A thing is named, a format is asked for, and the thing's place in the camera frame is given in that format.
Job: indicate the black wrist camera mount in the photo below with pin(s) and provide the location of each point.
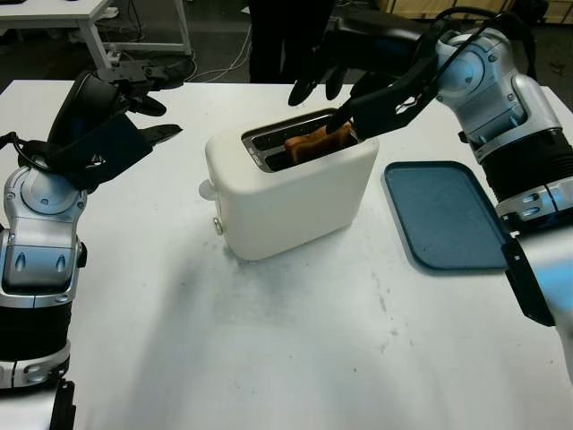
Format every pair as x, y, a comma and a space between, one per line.
103, 152
385, 112

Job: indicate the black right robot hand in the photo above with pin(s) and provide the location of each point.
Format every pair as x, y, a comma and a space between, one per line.
380, 45

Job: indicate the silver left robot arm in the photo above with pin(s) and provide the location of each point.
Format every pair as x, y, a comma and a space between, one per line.
40, 224

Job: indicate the blue plastic tray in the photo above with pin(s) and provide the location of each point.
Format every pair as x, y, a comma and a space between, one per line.
443, 215

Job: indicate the white office desk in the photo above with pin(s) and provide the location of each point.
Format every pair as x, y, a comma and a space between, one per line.
67, 13

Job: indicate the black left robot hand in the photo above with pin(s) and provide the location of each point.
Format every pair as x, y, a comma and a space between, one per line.
85, 103

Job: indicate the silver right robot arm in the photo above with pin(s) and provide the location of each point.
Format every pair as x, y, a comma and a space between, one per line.
492, 76

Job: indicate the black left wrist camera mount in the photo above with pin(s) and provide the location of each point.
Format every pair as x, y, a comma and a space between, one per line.
103, 152

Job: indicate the white power strip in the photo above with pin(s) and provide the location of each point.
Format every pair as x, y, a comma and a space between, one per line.
114, 54

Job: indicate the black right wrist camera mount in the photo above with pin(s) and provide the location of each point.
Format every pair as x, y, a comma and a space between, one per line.
385, 112

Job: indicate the white two-slot toaster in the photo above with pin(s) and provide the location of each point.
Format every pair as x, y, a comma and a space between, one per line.
291, 210

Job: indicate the brown toast slice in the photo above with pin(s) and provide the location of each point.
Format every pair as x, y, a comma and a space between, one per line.
313, 145

